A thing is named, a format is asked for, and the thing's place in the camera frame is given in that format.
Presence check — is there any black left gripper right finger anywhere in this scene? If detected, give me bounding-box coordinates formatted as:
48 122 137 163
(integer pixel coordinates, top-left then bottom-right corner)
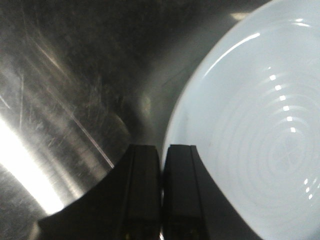
163 144 260 240

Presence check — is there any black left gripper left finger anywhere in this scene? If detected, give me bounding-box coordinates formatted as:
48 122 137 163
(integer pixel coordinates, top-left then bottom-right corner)
37 144 161 240

